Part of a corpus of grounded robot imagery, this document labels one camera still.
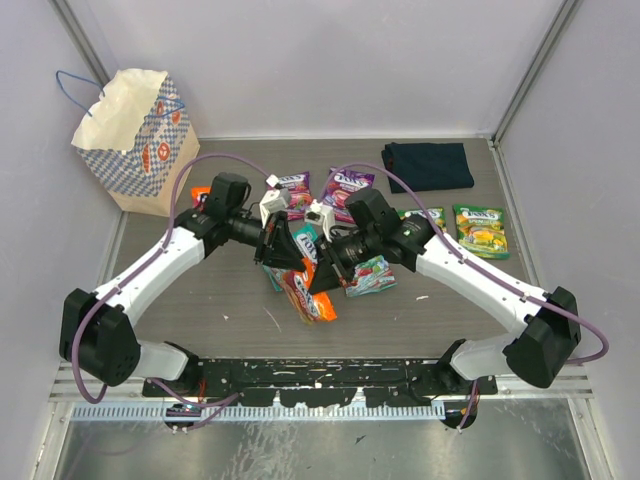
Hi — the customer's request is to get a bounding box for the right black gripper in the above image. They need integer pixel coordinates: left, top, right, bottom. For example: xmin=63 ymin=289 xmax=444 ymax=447
xmin=309 ymin=228 xmax=380 ymax=295

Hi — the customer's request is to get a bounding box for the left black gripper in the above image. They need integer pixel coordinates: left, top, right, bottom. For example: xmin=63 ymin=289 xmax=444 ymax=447
xmin=227 ymin=210 xmax=307 ymax=272

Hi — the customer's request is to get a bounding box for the teal Fox's mint packet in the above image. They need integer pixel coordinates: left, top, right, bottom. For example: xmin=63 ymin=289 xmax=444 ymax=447
xmin=345 ymin=255 xmax=397 ymax=298

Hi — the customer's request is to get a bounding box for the purple snack packet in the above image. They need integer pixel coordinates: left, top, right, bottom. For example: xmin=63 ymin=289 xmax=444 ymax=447
xmin=279 ymin=171 xmax=313 ymax=211

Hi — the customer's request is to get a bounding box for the orange Fox's fruits packet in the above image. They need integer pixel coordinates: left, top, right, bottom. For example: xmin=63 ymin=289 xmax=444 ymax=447
xmin=191 ymin=186 xmax=211 ymax=209

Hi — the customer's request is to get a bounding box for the green snack packet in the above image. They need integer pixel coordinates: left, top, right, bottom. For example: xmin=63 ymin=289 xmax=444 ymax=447
xmin=398 ymin=207 xmax=447 ymax=232

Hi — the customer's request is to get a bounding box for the green Fox's candy packet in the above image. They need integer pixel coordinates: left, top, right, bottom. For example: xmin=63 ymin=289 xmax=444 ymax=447
xmin=453 ymin=204 xmax=510 ymax=260

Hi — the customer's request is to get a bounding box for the blue checkered paper bag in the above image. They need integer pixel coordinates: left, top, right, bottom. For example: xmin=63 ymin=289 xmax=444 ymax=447
xmin=66 ymin=68 xmax=200 ymax=217

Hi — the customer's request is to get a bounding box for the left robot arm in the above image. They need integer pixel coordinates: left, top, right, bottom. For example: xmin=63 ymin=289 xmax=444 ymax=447
xmin=59 ymin=173 xmax=305 ymax=396

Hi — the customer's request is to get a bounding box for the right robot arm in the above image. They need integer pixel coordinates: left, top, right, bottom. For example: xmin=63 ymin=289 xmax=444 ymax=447
xmin=305 ymin=189 xmax=581 ymax=394

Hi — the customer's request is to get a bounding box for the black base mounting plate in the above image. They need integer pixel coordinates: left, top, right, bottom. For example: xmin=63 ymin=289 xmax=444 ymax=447
xmin=167 ymin=359 xmax=497 ymax=408

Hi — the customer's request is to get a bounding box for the folded navy cloth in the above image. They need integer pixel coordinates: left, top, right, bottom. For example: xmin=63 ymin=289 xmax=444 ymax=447
xmin=381 ymin=142 xmax=475 ymax=192

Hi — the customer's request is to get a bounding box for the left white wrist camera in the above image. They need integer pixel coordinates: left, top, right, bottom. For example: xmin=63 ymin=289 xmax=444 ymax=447
xmin=259 ymin=189 xmax=291 ymax=227

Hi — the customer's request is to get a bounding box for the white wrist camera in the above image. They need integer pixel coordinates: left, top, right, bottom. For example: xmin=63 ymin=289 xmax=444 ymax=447
xmin=259 ymin=189 xmax=291 ymax=227
xmin=304 ymin=200 xmax=336 ymax=241

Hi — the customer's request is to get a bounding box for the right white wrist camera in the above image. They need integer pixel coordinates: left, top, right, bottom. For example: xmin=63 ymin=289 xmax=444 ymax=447
xmin=304 ymin=200 xmax=336 ymax=241

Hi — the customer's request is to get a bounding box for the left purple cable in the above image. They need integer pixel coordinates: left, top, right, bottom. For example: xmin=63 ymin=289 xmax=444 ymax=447
xmin=72 ymin=152 xmax=281 ymax=405

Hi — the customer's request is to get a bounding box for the left aluminium frame post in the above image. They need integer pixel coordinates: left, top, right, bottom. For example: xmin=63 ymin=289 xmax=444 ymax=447
xmin=48 ymin=0 xmax=112 ymax=87

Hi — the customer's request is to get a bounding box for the aluminium frame post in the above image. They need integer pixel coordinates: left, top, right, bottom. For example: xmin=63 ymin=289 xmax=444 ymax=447
xmin=491 ymin=0 xmax=583 ymax=145
xmin=48 ymin=0 xmax=112 ymax=87

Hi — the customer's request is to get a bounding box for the right aluminium frame post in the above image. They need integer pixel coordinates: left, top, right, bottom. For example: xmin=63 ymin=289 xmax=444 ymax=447
xmin=491 ymin=0 xmax=583 ymax=145

